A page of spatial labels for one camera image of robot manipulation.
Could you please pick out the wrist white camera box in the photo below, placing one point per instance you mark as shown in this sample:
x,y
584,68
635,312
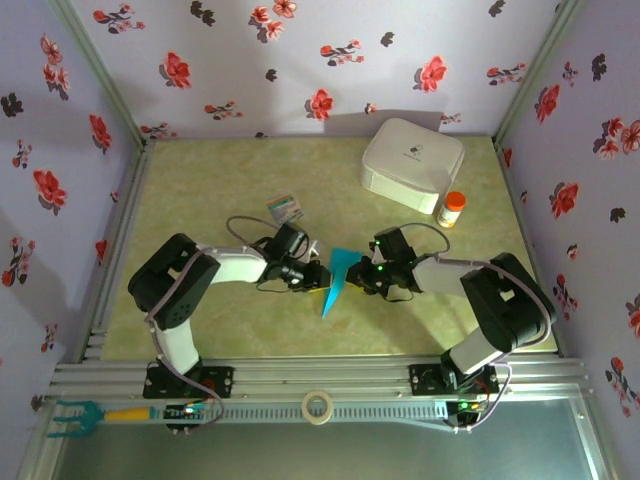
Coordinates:
x,y
313,248
378,255

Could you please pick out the white tape roll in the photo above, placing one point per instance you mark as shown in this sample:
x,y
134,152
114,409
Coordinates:
x,y
306,407

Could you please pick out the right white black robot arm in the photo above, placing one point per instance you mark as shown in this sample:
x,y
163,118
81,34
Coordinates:
x,y
505,300

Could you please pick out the orange capped pill bottle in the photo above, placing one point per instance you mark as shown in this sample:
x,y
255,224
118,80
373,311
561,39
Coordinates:
x,y
451,210

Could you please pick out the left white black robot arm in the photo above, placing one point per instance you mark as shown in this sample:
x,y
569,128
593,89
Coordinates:
x,y
235,265

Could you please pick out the aluminium side rail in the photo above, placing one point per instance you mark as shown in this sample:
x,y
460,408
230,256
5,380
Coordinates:
x,y
134,190
516,200

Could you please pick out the aluminium corner post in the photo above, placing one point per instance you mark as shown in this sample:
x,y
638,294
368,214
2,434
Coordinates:
x,y
103,75
534,75

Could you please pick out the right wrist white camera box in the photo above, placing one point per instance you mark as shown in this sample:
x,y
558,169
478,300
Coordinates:
x,y
378,255

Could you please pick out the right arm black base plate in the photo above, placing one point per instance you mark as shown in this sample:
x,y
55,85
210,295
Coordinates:
x,y
425,380

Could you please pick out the white plastic container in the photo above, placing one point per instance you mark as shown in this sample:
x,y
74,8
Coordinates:
x,y
412,160

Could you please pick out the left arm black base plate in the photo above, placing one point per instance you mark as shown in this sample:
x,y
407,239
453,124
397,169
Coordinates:
x,y
220,382

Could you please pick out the long aluminium mounting rail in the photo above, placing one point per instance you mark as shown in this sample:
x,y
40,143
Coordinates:
x,y
325,375

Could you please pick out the small printed packet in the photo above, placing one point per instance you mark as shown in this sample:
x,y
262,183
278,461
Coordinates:
x,y
285,210

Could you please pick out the blue cloth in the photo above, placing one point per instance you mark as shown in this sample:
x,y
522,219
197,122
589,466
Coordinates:
x,y
340,265

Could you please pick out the teal yellow garden fork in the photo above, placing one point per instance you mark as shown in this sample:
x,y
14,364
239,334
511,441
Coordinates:
x,y
125,414

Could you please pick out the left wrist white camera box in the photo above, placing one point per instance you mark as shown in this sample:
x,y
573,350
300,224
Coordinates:
x,y
313,248

